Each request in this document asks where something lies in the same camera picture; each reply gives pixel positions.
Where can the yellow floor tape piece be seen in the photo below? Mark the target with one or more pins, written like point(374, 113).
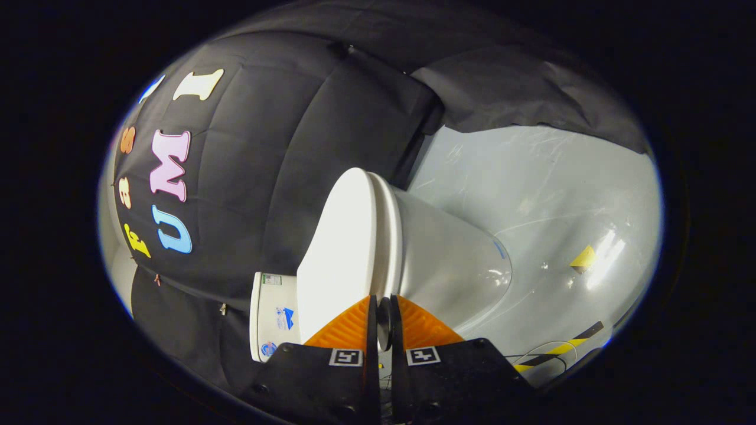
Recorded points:
point(583, 258)

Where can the black yellow striped tape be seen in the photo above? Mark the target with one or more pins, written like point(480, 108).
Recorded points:
point(561, 348)

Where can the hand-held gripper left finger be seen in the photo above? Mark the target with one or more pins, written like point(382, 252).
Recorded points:
point(331, 383)

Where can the black lid pull tab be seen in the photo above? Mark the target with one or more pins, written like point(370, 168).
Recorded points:
point(384, 324)

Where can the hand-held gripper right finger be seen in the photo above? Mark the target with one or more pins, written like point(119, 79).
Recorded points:
point(449, 383)

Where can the black backdrop cloth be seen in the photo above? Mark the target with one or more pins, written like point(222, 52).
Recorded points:
point(266, 147)

